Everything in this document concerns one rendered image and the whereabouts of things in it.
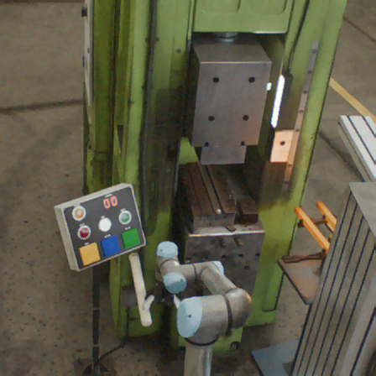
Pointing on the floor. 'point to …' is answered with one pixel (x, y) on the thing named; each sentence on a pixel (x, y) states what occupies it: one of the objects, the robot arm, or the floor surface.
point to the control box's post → (96, 313)
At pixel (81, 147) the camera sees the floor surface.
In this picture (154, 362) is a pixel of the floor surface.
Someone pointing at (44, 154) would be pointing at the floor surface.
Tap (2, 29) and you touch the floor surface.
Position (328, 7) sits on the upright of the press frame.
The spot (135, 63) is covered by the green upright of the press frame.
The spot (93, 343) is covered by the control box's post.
